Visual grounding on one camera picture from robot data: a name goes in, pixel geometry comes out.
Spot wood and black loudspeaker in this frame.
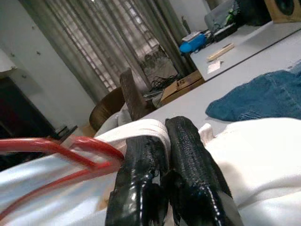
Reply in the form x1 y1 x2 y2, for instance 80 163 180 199
264 0 301 24

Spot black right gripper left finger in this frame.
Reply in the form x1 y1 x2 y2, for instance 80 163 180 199
104 135 174 226

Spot tangled black cables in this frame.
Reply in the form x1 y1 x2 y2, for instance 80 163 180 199
143 74 183 98

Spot grey pillow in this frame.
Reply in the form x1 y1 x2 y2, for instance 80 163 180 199
97 110 132 137

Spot red plastic hanger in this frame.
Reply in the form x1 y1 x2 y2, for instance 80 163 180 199
0 136 125 218

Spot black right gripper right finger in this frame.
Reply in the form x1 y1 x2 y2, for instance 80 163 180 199
162 116 244 226

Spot large white table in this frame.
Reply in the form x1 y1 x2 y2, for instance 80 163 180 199
131 56 301 137

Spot white remote control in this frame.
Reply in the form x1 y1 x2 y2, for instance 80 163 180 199
206 43 235 62

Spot black power strip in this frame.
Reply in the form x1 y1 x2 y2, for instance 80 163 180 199
213 23 238 42

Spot beige window curtain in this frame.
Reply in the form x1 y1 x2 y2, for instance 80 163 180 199
20 0 196 103

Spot brown cardboard box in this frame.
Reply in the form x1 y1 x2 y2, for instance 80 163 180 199
159 70 205 105

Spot brown wicker armchair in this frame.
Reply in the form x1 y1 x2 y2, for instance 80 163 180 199
89 67 156 131

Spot small white card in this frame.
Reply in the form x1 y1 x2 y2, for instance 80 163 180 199
207 60 224 74

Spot black desktop box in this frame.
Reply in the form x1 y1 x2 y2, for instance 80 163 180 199
237 0 273 26

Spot white shirt black print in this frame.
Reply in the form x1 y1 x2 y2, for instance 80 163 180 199
0 119 214 226

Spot white work table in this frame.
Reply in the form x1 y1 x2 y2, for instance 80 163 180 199
189 20 301 82

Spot blue plastic box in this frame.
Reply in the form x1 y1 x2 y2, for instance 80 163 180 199
179 33 207 54

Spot blue denim jeans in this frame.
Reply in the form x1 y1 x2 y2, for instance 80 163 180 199
206 60 301 122

